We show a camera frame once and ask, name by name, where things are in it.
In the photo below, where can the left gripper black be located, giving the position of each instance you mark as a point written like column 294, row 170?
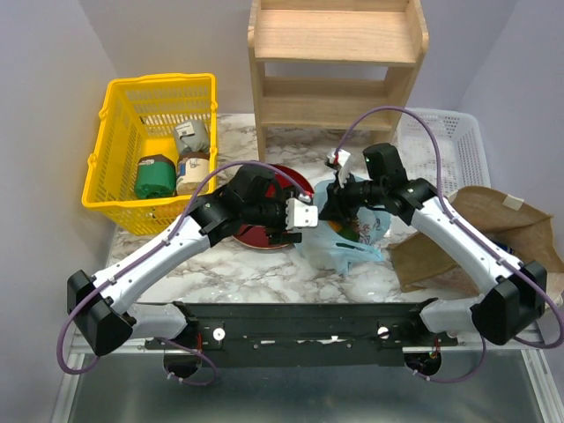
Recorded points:
column 281, row 239

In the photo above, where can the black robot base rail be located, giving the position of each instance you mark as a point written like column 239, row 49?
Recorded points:
column 272, row 335

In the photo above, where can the brown paper grocery bag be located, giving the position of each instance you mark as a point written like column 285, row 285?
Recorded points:
column 420, row 264

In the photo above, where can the orange fruit with leaf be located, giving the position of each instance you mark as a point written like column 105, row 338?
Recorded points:
column 337, row 227

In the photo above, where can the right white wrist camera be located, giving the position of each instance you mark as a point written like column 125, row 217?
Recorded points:
column 340, row 162

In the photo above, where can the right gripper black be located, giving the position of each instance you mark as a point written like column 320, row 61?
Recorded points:
column 337, row 202

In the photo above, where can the green lime fruit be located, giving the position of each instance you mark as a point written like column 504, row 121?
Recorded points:
column 349, row 233

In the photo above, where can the grey wrapped food package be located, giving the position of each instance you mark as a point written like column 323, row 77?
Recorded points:
column 191, row 136

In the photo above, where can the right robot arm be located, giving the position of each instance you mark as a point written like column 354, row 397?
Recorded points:
column 510, row 292

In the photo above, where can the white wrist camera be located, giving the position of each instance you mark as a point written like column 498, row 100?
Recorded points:
column 300, row 215
column 340, row 162

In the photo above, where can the beige wrapped food package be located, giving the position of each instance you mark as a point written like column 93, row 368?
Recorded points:
column 192, row 167

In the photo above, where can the red round lacquer tray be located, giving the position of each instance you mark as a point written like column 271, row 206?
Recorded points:
column 256, row 237

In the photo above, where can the aluminium frame profile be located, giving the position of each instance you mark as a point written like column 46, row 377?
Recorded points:
column 79, row 352

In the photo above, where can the wooden shelf rack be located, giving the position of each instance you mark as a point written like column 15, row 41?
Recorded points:
column 321, row 64

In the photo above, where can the light blue plastic bag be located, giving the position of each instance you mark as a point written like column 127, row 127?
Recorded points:
column 324, row 249

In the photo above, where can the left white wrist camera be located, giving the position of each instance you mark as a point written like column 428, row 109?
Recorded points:
column 300, row 215

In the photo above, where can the yellow plastic shopping basket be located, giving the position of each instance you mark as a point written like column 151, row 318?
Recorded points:
column 137, row 119

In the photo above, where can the green wrapped food package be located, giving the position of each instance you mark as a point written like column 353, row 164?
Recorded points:
column 156, row 177

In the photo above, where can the white plastic mesh basket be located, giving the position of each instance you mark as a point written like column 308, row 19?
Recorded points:
column 463, row 158

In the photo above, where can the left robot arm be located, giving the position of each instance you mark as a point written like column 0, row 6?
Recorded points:
column 167, row 255

